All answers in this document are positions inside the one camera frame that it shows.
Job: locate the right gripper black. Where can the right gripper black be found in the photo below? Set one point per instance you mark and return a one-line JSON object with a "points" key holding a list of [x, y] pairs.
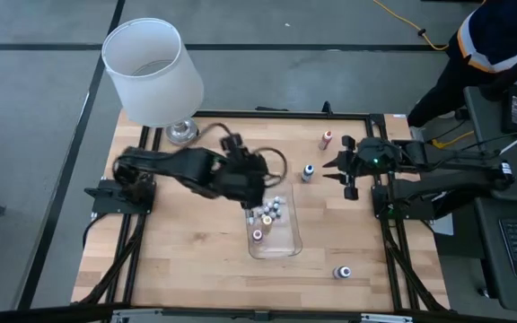
{"points": [[377, 159]]}

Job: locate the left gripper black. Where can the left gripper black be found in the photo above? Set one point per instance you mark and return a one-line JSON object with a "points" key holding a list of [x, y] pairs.
{"points": [[240, 179]]}

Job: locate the small white-capped dropper bottle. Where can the small white-capped dropper bottle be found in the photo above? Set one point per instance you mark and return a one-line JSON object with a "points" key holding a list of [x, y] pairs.
{"points": [[250, 220]]}

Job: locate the tall pink squeeze bottle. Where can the tall pink squeeze bottle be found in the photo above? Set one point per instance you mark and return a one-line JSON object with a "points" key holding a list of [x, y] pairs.
{"points": [[257, 235]]}

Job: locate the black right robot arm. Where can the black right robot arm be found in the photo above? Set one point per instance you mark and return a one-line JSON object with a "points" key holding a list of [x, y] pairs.
{"points": [[456, 181]]}

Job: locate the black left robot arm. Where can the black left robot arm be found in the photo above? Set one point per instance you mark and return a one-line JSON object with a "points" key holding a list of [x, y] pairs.
{"points": [[173, 163]]}

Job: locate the tall red squeeze bottle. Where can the tall red squeeze bottle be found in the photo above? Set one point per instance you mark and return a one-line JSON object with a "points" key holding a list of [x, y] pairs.
{"points": [[325, 141]]}

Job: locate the tall blue squeeze bottle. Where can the tall blue squeeze bottle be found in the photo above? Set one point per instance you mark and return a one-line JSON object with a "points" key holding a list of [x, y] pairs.
{"points": [[307, 172]]}

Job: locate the black clamp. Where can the black clamp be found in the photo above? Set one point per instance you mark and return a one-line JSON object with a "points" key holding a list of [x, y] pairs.
{"points": [[327, 108]]}

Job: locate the clear plastic bin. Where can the clear plastic bin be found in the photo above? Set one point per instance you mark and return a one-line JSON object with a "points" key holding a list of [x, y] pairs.
{"points": [[281, 244]]}

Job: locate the tall purple squeeze bottle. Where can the tall purple squeeze bottle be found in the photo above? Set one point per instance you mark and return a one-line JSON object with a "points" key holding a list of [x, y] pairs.
{"points": [[343, 272]]}

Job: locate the white paper sheet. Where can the white paper sheet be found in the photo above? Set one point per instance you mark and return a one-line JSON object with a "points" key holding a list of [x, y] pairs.
{"points": [[444, 226]]}

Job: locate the table lamp white shade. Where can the table lamp white shade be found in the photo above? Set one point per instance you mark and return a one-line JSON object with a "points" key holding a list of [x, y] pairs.
{"points": [[151, 81]]}

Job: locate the grey side desk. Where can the grey side desk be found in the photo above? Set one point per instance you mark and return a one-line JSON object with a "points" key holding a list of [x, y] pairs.
{"points": [[487, 188]]}

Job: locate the aluminium crossbar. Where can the aluminium crossbar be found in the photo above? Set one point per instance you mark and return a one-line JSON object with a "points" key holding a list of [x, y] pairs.
{"points": [[386, 319]]}

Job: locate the person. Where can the person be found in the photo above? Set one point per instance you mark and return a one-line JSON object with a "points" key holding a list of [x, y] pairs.
{"points": [[487, 27]]}

